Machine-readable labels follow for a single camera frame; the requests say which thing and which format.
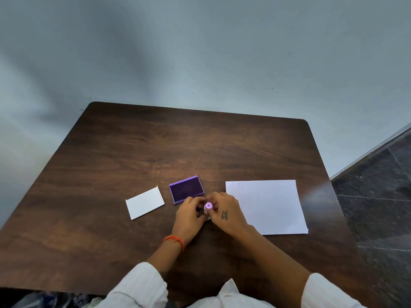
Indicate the person's left hand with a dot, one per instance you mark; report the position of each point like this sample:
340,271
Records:
186,218

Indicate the person's right hand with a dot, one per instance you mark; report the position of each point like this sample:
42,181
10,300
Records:
231,218

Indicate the person's left fingers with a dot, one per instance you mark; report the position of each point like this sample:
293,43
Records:
195,202

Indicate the person's right fingers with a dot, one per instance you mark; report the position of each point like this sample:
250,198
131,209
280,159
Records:
218,199

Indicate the person's right forearm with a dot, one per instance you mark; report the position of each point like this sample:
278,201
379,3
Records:
276,256

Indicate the person's left forearm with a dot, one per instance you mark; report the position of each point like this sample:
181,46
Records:
163,253

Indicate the purple stamp ink pad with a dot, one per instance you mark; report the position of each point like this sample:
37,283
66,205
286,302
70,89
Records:
187,189

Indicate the orange wrist thread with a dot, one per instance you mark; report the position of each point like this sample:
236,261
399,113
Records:
175,239

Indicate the white paper sheet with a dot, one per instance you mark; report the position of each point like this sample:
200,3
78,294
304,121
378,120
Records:
266,205

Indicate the small white card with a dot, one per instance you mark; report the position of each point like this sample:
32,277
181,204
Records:
144,203

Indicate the white shirt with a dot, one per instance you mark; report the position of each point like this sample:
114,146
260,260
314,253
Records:
138,290

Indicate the crumpled clear plastic bag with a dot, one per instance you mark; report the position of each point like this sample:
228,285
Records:
48,300

